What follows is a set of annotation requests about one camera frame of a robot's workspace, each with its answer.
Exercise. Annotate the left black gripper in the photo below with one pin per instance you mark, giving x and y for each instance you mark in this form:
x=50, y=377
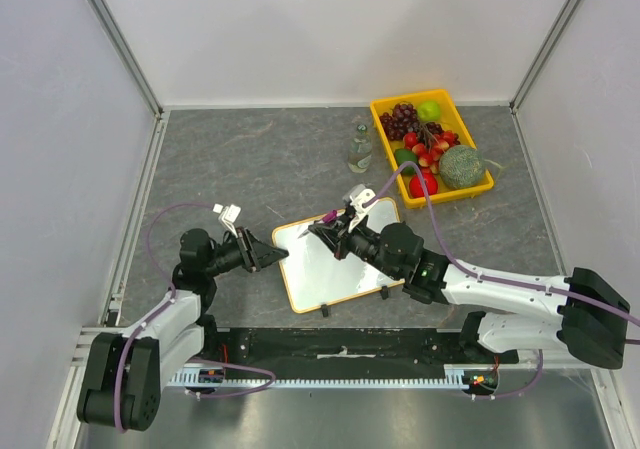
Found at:
x=255, y=253

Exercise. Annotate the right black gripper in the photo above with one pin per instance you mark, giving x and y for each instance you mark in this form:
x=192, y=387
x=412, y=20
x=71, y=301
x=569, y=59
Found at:
x=341, y=235

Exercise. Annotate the magenta marker cap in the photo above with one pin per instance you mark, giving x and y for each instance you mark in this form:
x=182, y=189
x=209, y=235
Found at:
x=329, y=216

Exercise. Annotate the yellow framed whiteboard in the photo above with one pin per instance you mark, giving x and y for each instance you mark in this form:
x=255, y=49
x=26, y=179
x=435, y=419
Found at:
x=313, y=278

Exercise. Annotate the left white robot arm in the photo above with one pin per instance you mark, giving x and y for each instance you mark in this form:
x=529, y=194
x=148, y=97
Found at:
x=126, y=371

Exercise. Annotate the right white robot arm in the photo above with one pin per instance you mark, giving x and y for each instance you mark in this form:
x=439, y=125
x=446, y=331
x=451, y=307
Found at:
x=580, y=313

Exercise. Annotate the clear glass bottle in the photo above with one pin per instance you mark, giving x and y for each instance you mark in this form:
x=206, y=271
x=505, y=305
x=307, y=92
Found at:
x=360, y=150

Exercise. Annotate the red apple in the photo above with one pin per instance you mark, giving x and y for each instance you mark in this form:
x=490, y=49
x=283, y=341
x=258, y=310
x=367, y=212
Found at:
x=423, y=184

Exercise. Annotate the green avocado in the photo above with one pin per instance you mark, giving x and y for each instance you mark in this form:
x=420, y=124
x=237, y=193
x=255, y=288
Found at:
x=407, y=158

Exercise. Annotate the red cherry bunch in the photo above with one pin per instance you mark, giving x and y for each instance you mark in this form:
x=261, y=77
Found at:
x=429, y=142

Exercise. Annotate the purple grape bunch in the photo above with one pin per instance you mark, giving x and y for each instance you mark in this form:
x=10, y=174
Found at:
x=399, y=120

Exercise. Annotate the green netted melon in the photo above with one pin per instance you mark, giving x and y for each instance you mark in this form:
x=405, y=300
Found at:
x=461, y=167

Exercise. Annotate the green apple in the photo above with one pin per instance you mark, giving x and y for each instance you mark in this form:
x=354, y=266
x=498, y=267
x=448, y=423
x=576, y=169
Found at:
x=428, y=111

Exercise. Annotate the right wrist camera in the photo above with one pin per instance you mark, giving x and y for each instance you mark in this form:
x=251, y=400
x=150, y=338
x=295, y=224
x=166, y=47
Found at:
x=359, y=202

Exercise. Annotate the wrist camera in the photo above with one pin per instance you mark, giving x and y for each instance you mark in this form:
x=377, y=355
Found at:
x=227, y=216
x=359, y=202

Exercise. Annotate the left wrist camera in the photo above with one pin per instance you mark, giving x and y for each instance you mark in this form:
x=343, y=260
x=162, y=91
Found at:
x=227, y=216

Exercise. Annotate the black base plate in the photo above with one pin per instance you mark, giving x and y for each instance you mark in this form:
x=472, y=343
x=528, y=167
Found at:
x=254, y=346

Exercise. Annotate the white slotted cable duct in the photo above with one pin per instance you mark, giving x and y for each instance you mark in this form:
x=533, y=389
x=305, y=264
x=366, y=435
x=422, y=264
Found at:
x=196, y=377

